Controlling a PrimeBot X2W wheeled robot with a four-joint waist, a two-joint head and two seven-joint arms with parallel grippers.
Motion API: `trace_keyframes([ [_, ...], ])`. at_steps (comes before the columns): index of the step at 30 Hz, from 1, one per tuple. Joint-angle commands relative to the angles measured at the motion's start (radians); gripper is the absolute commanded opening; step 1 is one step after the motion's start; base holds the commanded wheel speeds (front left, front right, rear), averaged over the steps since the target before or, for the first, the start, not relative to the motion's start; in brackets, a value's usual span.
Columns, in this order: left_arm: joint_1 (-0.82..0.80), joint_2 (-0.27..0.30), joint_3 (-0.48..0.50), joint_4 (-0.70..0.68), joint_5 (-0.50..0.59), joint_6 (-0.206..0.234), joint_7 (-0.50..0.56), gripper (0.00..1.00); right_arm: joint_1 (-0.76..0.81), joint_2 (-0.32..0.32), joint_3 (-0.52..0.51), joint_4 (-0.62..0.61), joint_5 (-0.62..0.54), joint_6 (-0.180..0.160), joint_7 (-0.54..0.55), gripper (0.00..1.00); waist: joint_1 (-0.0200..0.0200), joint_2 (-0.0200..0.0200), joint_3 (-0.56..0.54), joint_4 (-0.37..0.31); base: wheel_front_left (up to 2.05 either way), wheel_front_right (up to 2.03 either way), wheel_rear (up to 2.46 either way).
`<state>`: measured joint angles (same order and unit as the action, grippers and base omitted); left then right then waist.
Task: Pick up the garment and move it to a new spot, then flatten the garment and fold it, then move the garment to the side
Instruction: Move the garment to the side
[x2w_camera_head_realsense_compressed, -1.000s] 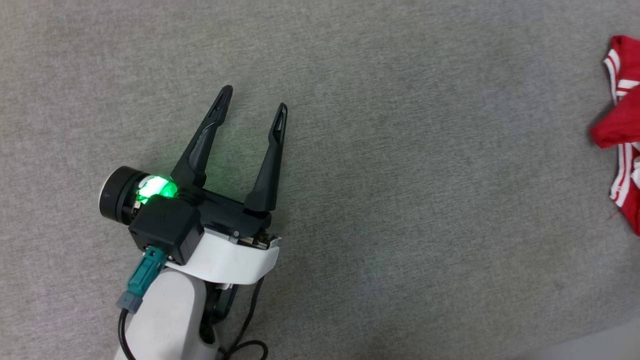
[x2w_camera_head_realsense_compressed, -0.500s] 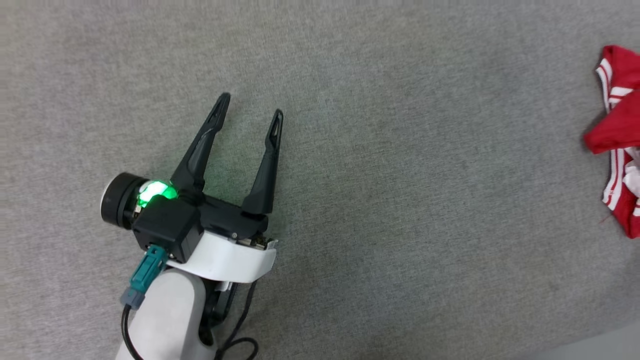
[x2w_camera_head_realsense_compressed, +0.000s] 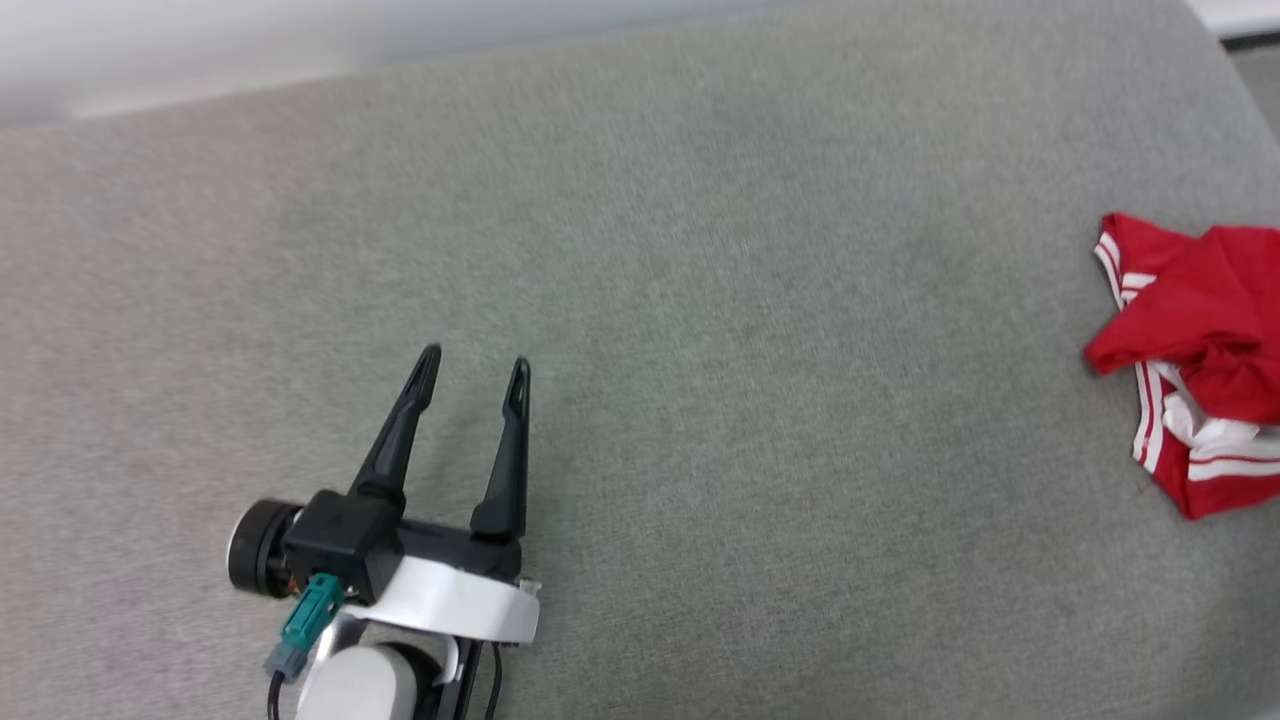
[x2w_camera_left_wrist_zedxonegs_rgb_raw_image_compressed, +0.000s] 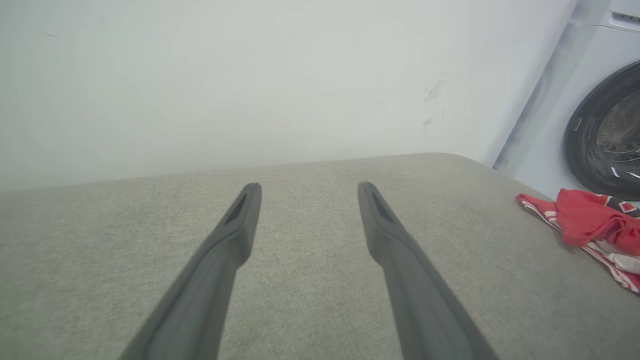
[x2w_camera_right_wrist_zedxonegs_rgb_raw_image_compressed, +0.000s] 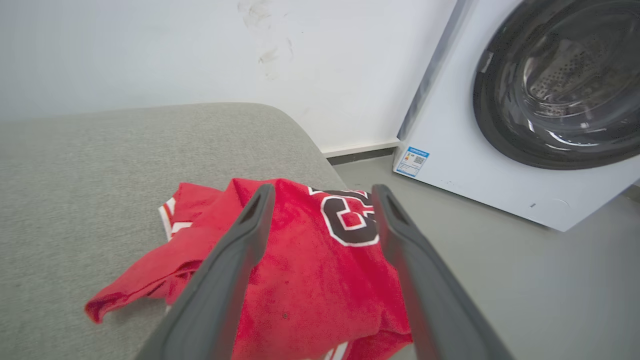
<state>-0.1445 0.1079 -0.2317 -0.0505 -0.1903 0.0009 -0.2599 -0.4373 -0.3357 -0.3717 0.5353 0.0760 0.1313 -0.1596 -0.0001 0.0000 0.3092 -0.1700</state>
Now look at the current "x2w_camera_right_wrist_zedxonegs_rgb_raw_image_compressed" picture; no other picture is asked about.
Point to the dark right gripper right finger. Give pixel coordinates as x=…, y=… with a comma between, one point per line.
x=430, y=295

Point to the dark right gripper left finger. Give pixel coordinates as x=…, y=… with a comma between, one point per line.
x=220, y=290

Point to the red basketball jersey white sleeves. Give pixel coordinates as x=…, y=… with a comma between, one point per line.
x=310, y=280

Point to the blue white energy label sticker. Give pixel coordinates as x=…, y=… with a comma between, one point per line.
x=412, y=161

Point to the white washing machine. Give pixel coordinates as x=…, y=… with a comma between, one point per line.
x=460, y=150

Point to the dark baseboard strip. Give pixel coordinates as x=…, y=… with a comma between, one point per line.
x=362, y=156

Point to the grey fabric sofa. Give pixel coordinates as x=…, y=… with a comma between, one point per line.
x=100, y=175

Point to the round dark washing machine door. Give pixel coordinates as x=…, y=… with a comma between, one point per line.
x=565, y=80

